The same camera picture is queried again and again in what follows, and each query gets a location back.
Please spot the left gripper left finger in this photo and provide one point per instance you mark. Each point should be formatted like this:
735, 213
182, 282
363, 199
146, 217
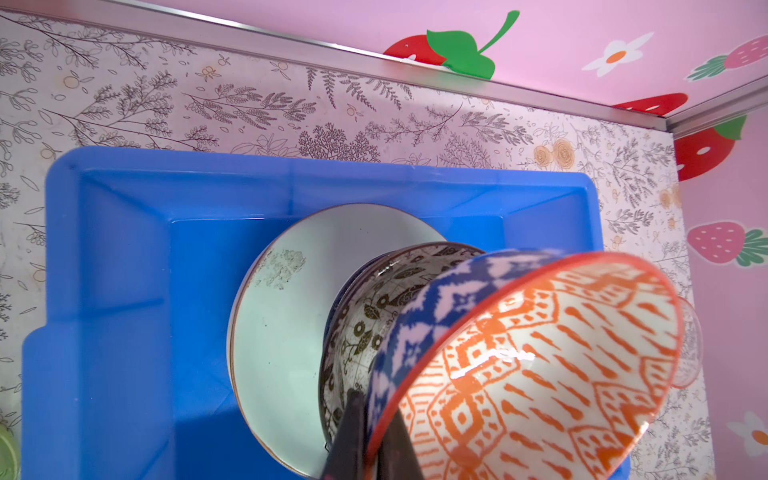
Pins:
345, 459

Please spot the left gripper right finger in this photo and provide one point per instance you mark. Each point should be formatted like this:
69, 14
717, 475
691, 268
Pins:
397, 459

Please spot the red pattern bowl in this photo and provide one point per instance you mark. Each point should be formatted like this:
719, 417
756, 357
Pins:
529, 365

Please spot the green flower plate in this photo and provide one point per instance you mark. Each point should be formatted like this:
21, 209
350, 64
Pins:
277, 323

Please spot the pink glass cup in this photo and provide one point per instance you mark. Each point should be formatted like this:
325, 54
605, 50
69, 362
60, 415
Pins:
691, 359

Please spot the green glass cup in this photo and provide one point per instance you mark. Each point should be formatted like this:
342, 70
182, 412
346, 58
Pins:
10, 456

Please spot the blue plastic bin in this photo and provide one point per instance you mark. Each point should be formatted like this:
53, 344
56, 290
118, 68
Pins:
146, 251

